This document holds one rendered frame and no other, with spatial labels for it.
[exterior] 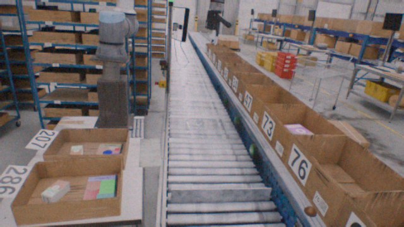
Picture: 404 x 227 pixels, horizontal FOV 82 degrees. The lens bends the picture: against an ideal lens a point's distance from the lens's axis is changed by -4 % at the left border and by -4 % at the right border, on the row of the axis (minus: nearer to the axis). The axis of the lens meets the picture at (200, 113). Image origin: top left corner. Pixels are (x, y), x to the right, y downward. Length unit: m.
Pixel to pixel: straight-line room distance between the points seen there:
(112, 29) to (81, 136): 0.66
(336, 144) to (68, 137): 1.45
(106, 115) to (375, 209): 1.49
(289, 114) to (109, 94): 1.15
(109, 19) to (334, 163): 1.45
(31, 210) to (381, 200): 1.22
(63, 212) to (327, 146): 1.18
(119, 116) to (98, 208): 0.80
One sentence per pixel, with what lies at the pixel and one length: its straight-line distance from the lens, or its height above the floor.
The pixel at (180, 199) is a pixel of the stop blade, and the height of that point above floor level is 0.75.
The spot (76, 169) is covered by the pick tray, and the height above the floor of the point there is 0.80.
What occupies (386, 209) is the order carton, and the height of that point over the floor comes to 0.98.
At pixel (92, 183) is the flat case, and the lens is 1.24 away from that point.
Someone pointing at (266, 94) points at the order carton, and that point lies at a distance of 1.93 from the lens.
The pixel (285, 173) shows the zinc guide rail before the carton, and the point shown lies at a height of 0.89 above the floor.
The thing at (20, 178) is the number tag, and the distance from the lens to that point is 1.23.
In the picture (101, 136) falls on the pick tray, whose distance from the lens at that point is 1.55.
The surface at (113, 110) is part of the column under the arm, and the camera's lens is 1.69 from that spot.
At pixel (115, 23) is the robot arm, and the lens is 1.58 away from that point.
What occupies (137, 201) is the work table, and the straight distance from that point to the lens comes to 1.14.
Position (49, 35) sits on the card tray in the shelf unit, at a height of 1.21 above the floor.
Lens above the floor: 1.53
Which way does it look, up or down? 23 degrees down
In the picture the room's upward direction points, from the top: 5 degrees clockwise
